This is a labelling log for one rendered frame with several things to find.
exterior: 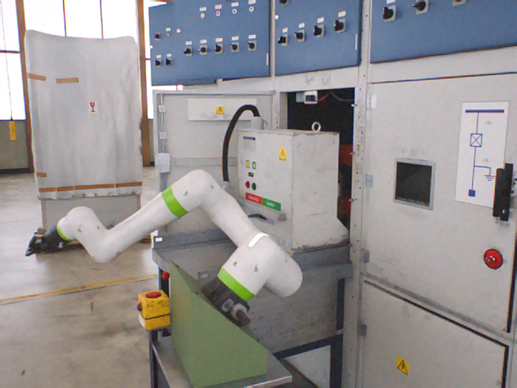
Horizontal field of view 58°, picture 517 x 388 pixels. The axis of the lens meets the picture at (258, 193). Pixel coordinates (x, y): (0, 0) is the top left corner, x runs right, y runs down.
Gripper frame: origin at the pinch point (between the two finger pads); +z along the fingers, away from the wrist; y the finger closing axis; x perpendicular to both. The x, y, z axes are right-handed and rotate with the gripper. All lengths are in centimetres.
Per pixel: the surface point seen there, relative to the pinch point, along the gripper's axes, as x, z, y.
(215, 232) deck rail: 22, -35, 69
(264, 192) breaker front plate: 24, -73, 61
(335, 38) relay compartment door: 69, -124, 46
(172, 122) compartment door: 72, -34, 39
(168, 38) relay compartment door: 179, 0, 58
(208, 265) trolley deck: -6, -49, 51
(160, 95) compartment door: 81, -37, 28
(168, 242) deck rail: 13, -23, 51
